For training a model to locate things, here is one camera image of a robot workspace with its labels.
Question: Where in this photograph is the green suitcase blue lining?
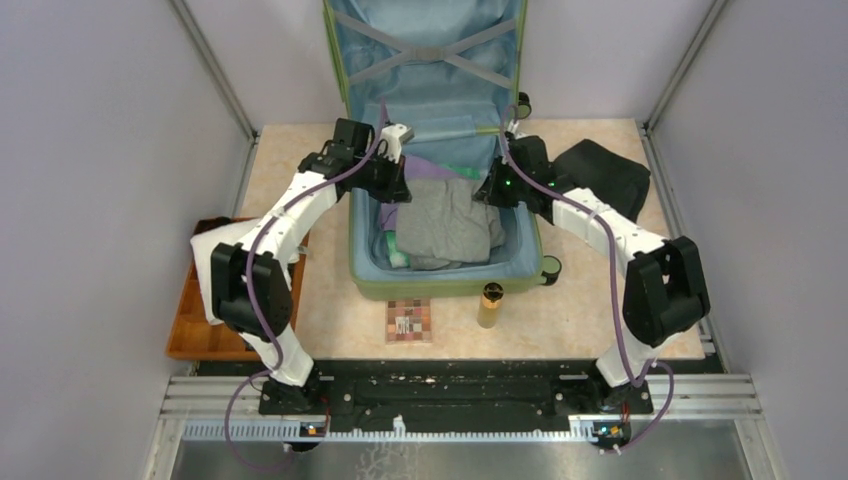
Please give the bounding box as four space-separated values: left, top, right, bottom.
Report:
323 1 561 300

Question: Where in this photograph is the green white tie-dye garment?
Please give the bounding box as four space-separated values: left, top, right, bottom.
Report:
382 165 480 268

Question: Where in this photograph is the purple t-shirt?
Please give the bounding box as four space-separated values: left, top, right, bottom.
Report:
379 156 461 231

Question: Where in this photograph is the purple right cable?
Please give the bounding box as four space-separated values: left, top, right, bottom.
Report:
498 104 676 456

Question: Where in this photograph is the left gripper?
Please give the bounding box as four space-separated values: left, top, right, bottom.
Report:
352 149 410 205

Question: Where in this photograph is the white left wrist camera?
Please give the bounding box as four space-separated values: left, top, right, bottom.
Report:
377 123 414 164

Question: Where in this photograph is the eyeshadow palette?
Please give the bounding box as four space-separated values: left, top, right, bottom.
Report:
385 298 433 344

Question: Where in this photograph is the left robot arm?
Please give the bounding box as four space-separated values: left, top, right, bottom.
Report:
208 119 414 414

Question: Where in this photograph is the black garment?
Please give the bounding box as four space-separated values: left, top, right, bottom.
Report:
553 139 651 222

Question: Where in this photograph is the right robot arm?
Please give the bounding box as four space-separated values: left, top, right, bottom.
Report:
474 133 711 412

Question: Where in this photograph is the white fluffy towel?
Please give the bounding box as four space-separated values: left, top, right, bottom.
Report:
190 217 262 326

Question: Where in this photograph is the gold cap bottle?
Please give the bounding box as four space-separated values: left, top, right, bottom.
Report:
477 282 504 329

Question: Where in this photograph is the grey garment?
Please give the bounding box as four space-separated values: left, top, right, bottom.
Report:
395 178 507 270

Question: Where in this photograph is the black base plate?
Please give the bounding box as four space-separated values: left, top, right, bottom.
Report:
259 360 654 434

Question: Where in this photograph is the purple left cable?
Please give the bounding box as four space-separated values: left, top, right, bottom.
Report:
223 99 392 473

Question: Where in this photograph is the purple cable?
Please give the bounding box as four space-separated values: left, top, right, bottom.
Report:
223 99 392 473
498 104 676 456

